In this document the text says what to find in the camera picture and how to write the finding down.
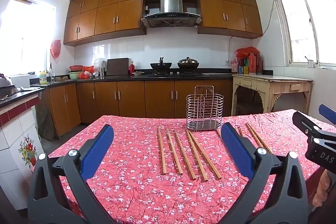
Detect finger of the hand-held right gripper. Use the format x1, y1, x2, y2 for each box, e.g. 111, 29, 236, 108
319, 104, 336, 125
292, 111, 336, 147

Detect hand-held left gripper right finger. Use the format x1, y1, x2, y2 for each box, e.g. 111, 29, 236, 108
218, 123, 309, 224

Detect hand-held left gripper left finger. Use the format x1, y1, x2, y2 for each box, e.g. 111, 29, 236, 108
28, 124, 114, 224

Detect metal wire chopstick holder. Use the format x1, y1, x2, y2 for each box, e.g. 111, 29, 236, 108
186, 85, 224, 131

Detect set of wooden chopsticks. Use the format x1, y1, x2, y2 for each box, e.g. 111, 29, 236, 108
157, 122, 274, 182

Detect person's right hand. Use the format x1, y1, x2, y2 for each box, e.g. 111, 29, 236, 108
315, 169, 336, 207

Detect red floral tablecloth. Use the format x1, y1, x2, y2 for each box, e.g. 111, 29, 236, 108
49, 109, 336, 224

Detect cream wooden side table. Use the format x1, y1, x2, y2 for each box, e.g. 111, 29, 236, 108
232, 73, 313, 115

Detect wooden base cabinets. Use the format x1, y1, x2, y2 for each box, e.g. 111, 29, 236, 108
39, 78, 234, 140

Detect black kitchen countertop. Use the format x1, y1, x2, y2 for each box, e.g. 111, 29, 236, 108
30, 70, 234, 88

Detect green plastic basin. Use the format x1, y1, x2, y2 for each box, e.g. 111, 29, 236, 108
68, 71, 86, 80

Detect large red plastic bottle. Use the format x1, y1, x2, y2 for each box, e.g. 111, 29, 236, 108
248, 53, 257, 74

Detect white tiled counter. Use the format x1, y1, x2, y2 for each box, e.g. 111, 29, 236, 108
0, 88, 49, 211

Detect dark wooden cutting board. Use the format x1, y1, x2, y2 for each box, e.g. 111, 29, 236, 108
106, 58, 130, 76

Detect white plastic bag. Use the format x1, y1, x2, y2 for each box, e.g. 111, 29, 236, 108
94, 58, 108, 72

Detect red bag over bottles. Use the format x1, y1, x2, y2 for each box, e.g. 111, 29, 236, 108
236, 47, 260, 58

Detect black gas stove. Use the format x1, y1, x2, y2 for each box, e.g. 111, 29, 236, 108
148, 70, 204, 77

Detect dark wok with lid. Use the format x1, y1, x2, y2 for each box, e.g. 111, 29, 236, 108
177, 57, 200, 69

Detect large sliding window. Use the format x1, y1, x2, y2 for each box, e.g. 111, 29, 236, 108
269, 0, 336, 67

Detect steel kettle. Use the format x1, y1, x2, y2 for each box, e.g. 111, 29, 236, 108
0, 74, 12, 88

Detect small kitchen window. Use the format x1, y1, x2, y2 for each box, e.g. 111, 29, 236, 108
0, 0, 57, 76

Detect steel range hood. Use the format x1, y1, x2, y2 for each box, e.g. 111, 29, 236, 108
141, 0, 202, 28

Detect white wall cable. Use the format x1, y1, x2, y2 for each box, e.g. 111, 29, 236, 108
227, 1, 275, 60

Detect black wok with handle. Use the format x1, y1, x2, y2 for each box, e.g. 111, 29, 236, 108
150, 57, 173, 71

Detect red plastic bag on wall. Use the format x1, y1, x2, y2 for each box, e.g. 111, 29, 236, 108
50, 40, 61, 59

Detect wooden wall cabinets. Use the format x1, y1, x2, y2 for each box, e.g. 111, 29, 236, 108
63, 0, 263, 46

